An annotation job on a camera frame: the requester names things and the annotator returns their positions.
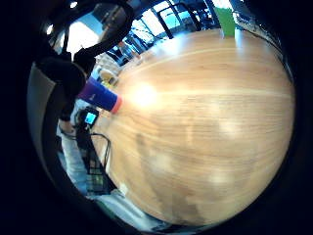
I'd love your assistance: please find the the person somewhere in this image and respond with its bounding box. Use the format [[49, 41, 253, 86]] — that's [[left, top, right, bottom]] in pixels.
[[34, 48, 99, 197]]

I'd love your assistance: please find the black device with blue screen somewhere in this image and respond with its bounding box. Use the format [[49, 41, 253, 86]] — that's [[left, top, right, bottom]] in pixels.
[[77, 107, 101, 130]]

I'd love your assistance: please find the black stand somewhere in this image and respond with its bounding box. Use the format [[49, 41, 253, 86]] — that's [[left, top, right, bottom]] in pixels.
[[75, 126, 113, 196]]

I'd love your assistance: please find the white cloth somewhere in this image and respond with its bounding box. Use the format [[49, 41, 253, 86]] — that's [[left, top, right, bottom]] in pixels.
[[94, 190, 164, 231]]

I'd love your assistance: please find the green panel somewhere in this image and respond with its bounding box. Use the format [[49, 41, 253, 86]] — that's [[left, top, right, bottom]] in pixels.
[[214, 7, 237, 37]]

